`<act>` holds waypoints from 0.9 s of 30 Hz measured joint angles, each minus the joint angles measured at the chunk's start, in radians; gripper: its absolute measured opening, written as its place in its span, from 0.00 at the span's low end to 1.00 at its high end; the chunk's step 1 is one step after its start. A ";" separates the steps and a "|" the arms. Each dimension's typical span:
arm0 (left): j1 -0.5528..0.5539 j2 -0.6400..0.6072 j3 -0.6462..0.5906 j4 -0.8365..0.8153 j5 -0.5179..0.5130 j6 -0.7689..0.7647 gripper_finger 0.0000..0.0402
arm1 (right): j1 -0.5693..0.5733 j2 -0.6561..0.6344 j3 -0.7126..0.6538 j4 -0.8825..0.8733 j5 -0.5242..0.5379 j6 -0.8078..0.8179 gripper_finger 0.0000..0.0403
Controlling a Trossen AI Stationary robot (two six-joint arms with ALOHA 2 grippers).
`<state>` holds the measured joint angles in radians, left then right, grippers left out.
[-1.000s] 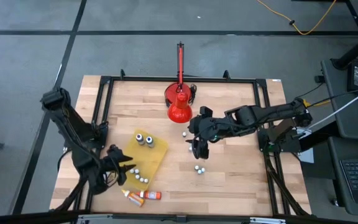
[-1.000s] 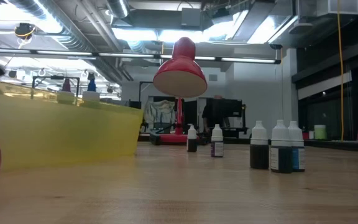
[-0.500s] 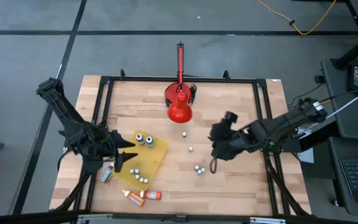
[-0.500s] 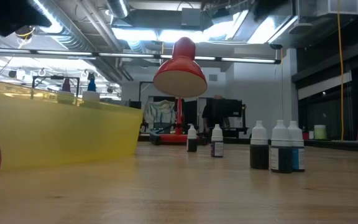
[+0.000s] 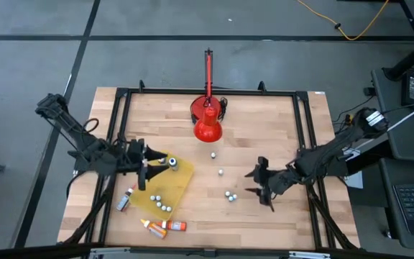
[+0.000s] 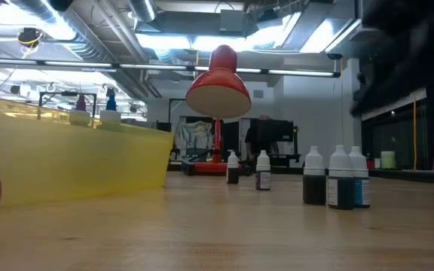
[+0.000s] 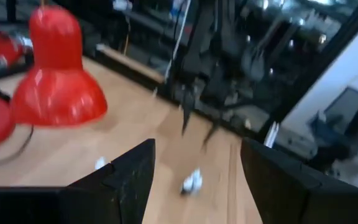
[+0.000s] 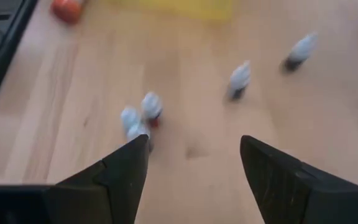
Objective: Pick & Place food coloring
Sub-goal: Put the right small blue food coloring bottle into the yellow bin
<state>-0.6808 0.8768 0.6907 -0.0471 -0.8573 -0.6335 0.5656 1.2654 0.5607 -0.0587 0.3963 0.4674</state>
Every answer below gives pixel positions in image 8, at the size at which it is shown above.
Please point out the small white-capped dropper bottle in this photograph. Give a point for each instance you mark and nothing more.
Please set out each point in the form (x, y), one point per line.
(130, 118)
(151, 107)
(240, 77)
(301, 49)

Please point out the orange-red food coloring bottle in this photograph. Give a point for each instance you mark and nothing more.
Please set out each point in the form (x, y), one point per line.
(67, 11)

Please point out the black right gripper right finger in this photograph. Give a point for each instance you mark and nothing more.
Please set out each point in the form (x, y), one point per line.
(291, 193)

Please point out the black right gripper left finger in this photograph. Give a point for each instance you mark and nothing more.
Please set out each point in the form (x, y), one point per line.
(104, 193)

